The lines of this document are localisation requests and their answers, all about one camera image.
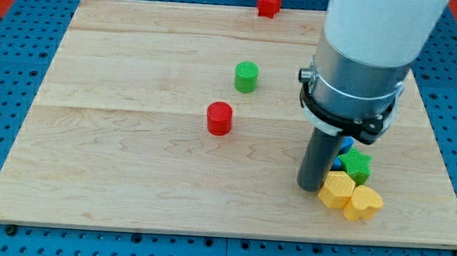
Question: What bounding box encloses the yellow hexagon block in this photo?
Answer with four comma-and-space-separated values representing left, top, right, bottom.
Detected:
317, 171, 355, 209

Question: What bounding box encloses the yellow heart block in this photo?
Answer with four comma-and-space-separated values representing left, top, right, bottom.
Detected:
343, 185, 384, 221

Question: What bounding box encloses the green cylinder block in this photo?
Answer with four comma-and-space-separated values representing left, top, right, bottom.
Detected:
234, 61, 259, 94

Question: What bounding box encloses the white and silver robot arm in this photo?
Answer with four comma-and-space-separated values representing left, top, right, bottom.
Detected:
298, 0, 448, 144

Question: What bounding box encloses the green star block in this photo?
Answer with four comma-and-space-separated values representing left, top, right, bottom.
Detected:
338, 147, 372, 186

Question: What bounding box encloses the blue block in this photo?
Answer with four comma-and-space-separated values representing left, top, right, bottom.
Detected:
330, 136, 354, 171

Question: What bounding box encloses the red cylinder block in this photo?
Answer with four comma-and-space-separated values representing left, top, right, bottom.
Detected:
206, 101, 232, 136

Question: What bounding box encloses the wooden board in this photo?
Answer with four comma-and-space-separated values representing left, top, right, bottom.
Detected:
0, 0, 457, 249

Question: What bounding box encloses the red star block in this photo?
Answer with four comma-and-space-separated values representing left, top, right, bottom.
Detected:
255, 0, 282, 19

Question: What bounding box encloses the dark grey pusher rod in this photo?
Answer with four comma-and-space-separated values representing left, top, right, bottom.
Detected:
297, 128, 344, 192

